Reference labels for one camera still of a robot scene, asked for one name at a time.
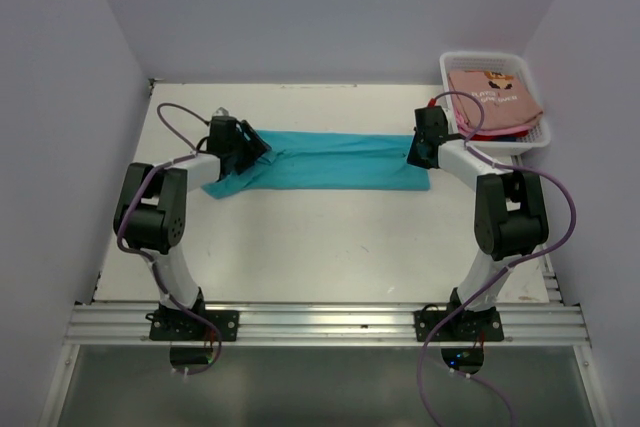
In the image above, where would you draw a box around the turquoise t shirt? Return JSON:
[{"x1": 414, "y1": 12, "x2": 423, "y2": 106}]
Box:
[{"x1": 202, "y1": 130, "x2": 431, "y2": 199}]

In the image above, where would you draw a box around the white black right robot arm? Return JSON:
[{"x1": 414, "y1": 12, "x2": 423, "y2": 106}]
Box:
[{"x1": 407, "y1": 106, "x2": 549, "y2": 340}]

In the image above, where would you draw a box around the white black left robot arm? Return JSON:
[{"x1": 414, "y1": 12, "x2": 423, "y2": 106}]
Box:
[{"x1": 113, "y1": 115, "x2": 271, "y2": 340}]

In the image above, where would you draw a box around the light pink folded t shirt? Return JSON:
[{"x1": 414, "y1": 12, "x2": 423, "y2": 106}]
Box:
[{"x1": 454, "y1": 109, "x2": 534, "y2": 136}]

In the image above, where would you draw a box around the pink printed folded t shirt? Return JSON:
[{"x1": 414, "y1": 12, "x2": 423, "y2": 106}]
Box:
[{"x1": 448, "y1": 70, "x2": 543, "y2": 130}]

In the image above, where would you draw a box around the red folded t shirt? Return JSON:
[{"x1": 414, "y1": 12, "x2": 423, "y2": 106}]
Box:
[{"x1": 472, "y1": 129, "x2": 529, "y2": 142}]

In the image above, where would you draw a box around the white plastic basket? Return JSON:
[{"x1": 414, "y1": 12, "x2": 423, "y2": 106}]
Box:
[{"x1": 440, "y1": 51, "x2": 551, "y2": 157}]

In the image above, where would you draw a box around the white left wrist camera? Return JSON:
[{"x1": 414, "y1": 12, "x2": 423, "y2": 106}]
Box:
[{"x1": 213, "y1": 107, "x2": 230, "y2": 117}]

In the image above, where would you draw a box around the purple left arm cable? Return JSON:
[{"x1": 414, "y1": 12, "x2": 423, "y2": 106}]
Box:
[{"x1": 115, "y1": 102, "x2": 224, "y2": 374}]

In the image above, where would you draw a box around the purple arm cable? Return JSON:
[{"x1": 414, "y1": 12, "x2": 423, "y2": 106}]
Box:
[
  {"x1": 115, "y1": 102, "x2": 224, "y2": 374},
  {"x1": 416, "y1": 90, "x2": 580, "y2": 427}
]

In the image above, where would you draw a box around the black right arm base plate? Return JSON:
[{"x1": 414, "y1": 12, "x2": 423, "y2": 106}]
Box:
[{"x1": 413, "y1": 304, "x2": 505, "y2": 342}]

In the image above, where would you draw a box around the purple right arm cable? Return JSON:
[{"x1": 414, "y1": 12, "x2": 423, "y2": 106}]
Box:
[{"x1": 416, "y1": 90, "x2": 580, "y2": 427}]

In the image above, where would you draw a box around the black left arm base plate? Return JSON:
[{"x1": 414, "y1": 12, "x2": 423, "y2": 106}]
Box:
[{"x1": 145, "y1": 309, "x2": 239, "y2": 342}]

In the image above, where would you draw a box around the aluminium mounting rail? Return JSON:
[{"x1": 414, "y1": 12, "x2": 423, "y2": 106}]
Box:
[{"x1": 63, "y1": 302, "x2": 590, "y2": 347}]

